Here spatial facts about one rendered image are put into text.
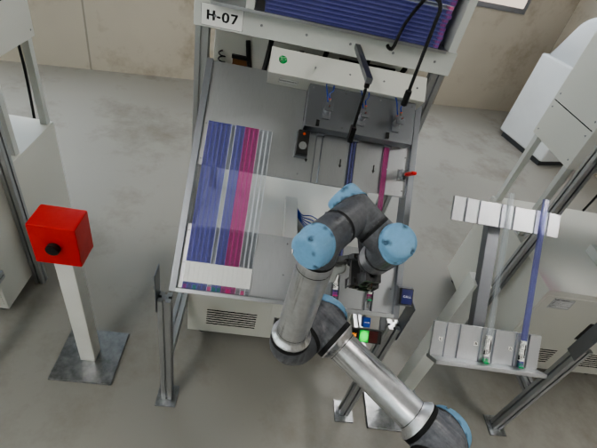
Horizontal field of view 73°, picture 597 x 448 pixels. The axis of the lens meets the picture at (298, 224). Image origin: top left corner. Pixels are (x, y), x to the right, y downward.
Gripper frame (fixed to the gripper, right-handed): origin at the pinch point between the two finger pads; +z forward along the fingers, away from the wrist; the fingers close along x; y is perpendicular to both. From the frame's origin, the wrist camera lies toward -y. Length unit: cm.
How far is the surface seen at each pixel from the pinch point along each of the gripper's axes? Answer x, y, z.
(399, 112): 12, -51, -5
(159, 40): -130, -241, 202
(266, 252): -22.6, -5.6, 13.5
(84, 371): -85, 35, 83
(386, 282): 16.4, -1.7, 14.5
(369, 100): 2, -53, -5
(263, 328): -15, 10, 83
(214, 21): -47, -63, -13
